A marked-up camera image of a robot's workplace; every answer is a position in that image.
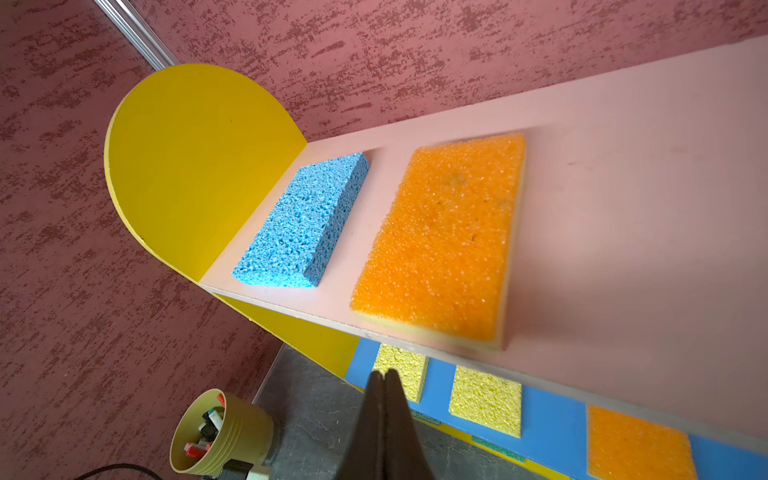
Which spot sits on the yellow-green pen cup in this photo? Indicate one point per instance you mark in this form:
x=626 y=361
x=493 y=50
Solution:
x=218 y=427

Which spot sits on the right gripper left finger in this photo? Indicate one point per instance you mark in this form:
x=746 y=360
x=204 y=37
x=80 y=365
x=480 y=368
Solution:
x=364 y=458

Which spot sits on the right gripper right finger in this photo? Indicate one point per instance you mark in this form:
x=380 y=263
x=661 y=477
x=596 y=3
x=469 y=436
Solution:
x=403 y=456

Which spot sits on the blue sponge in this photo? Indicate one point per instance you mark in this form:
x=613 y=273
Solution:
x=294 y=246

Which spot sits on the tan sponge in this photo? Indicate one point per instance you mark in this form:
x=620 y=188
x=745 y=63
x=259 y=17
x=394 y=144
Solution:
x=623 y=447
x=441 y=263

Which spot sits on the yellow shelf with coloured boards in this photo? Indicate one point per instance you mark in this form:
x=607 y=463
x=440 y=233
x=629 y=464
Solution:
x=639 y=276

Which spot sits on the yellow cellulose sponge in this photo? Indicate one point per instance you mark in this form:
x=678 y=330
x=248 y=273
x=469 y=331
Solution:
x=411 y=367
x=487 y=400

